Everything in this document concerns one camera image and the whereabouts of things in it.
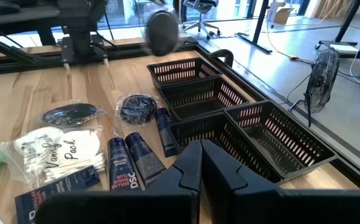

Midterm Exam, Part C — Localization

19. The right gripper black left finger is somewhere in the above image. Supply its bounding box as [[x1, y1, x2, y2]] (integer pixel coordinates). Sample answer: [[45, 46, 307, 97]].
[[34, 139, 202, 224]]

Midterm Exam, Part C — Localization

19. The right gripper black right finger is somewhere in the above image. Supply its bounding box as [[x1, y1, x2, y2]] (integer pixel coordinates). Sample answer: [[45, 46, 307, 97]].
[[201, 139, 360, 224]]

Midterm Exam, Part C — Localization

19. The navy shave butter tube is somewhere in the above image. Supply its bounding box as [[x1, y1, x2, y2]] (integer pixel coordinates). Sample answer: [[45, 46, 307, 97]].
[[153, 107, 179, 158], [125, 132, 168, 187], [107, 136, 140, 191], [14, 164, 102, 224]]

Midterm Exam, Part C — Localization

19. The black round puff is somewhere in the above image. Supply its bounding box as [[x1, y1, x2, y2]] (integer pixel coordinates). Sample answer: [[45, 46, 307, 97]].
[[115, 93, 161, 127], [38, 101, 106, 128], [144, 9, 181, 57]]

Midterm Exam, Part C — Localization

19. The black slotted plastic basket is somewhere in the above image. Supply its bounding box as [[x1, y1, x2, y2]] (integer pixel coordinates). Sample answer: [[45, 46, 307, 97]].
[[159, 75, 250, 121], [146, 57, 223, 89], [169, 111, 283, 184], [224, 100, 339, 181]]

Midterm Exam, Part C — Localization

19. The black floor fan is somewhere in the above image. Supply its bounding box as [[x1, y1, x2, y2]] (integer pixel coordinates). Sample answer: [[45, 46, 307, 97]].
[[288, 48, 341, 127]]

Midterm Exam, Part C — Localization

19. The cardboard box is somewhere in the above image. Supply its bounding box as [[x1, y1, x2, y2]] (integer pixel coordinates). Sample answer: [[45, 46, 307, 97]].
[[267, 1, 295, 26]]

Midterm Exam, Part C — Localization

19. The black side desk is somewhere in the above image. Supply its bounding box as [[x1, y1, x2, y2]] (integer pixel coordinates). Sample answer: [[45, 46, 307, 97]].
[[0, 6, 59, 35]]

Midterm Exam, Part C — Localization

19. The grey office chair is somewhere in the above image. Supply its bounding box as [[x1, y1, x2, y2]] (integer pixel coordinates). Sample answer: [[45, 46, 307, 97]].
[[181, 0, 221, 40]]

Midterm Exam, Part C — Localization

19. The black frame handle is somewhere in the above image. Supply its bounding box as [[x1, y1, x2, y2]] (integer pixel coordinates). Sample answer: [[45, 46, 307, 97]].
[[209, 49, 234, 68]]

